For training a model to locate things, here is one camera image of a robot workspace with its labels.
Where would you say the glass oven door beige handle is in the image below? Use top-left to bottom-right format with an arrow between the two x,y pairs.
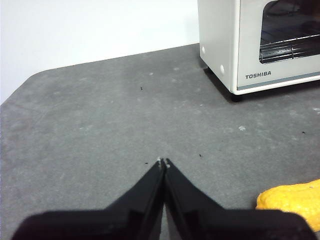
237,0 -> 320,92

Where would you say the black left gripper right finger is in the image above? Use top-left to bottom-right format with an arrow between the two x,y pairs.
164,158 -> 315,240

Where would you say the wire oven rack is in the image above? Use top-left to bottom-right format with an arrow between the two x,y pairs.
259,33 -> 320,49

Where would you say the white toaster oven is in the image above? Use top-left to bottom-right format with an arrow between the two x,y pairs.
197,0 -> 320,101

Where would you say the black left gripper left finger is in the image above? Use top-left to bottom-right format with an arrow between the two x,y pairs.
11,157 -> 166,240

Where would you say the yellow corn cob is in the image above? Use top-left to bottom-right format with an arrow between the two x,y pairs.
255,178 -> 320,235

